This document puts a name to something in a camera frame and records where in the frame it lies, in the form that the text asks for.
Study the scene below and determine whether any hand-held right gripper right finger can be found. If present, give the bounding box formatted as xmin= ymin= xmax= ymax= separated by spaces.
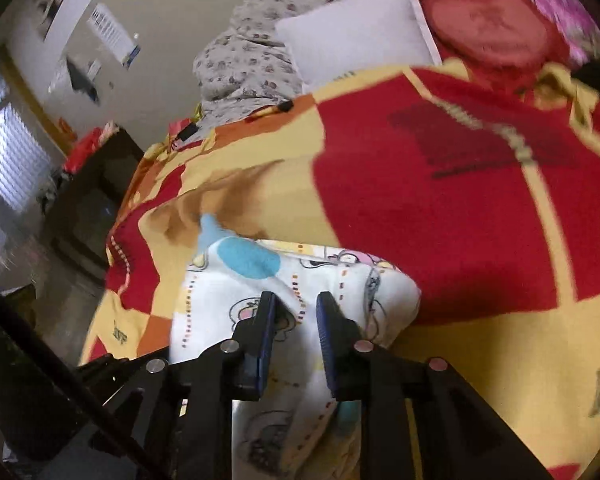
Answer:
xmin=316 ymin=291 xmax=556 ymax=480

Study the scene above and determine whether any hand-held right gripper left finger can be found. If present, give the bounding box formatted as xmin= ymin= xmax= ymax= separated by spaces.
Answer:
xmin=77 ymin=291 xmax=278 ymax=480

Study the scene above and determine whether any white cartoon printed baby garment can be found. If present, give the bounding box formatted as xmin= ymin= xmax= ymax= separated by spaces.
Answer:
xmin=167 ymin=214 xmax=422 ymax=480

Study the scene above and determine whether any red yellow printed blanket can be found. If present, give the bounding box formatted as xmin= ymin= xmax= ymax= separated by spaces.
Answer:
xmin=77 ymin=57 xmax=600 ymax=480

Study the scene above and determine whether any black cabinet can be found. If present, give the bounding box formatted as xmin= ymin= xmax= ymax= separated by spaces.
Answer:
xmin=40 ymin=127 xmax=146 ymax=281

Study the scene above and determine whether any window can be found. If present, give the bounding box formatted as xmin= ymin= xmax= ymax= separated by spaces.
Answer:
xmin=0 ymin=67 xmax=53 ymax=271

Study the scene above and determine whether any red cloth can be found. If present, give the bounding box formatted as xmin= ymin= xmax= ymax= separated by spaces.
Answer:
xmin=60 ymin=120 xmax=118 ymax=176

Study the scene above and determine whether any grey floral quilt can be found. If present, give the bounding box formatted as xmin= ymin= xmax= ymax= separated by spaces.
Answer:
xmin=192 ymin=0 xmax=486 ymax=123

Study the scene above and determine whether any white pillow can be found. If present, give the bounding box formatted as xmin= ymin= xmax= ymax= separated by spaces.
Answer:
xmin=274 ymin=0 xmax=443 ymax=96

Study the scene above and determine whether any red heart cushion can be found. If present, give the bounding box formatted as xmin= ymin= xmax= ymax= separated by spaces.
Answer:
xmin=420 ymin=0 xmax=576 ymax=91

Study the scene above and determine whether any pink printed quilt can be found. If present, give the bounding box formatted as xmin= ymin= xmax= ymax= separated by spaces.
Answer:
xmin=472 ymin=0 xmax=600 ymax=66

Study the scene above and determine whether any dark hanging wall item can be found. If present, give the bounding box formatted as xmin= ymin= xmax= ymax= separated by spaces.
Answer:
xmin=65 ymin=55 xmax=101 ymax=106

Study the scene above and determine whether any white blue wall poster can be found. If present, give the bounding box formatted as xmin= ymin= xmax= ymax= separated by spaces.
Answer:
xmin=87 ymin=2 xmax=142 ymax=68

